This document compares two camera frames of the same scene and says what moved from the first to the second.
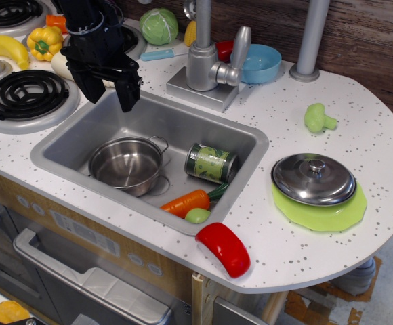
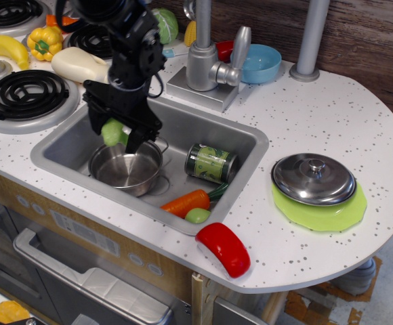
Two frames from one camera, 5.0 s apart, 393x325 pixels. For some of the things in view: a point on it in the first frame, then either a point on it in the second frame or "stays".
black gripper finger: [93, 87] to [97, 118]
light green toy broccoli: [316, 120] to [112, 133]
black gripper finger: [129, 91] to [138, 137]
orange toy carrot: [197, 199] stays
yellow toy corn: [190, 33] stays
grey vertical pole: [305, 70] stays
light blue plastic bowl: [263, 66] stays
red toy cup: [225, 48] stays
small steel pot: [127, 162] stays
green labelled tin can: [211, 163] stays
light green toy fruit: [197, 215] stays
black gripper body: [100, 51] to [131, 108]
